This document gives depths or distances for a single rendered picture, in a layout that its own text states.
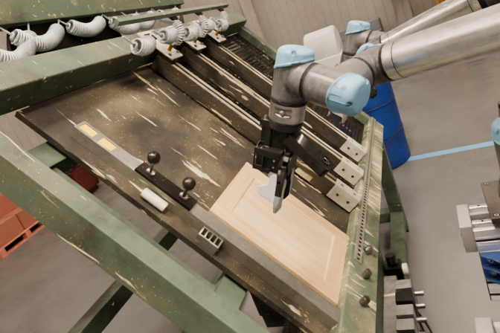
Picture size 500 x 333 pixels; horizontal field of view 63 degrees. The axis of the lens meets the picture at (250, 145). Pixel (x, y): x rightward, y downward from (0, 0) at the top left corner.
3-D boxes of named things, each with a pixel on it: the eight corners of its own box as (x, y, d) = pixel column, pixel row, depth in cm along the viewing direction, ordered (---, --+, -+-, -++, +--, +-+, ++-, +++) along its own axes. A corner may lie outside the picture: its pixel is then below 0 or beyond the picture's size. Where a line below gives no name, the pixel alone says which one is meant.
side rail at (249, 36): (359, 131, 285) (369, 119, 280) (232, 40, 289) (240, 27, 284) (359, 127, 292) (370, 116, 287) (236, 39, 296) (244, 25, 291)
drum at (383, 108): (411, 143, 453) (386, 56, 427) (412, 168, 394) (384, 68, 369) (351, 155, 481) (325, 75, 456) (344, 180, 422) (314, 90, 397)
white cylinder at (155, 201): (138, 197, 117) (161, 214, 116) (142, 190, 115) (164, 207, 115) (143, 192, 119) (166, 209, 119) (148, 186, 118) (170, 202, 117)
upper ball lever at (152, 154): (151, 182, 119) (155, 163, 108) (140, 175, 120) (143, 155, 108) (159, 173, 121) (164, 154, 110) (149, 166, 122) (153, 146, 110)
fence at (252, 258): (330, 329, 117) (338, 322, 115) (69, 135, 121) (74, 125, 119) (332, 317, 122) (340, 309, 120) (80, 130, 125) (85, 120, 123)
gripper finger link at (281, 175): (277, 192, 91) (285, 154, 89) (284, 194, 91) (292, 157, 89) (271, 197, 87) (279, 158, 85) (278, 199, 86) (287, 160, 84)
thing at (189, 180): (184, 207, 119) (191, 190, 108) (173, 198, 119) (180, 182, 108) (191, 197, 121) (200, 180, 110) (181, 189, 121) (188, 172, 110)
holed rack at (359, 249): (360, 264, 141) (361, 263, 141) (353, 259, 141) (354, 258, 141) (375, 120, 287) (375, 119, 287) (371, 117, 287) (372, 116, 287)
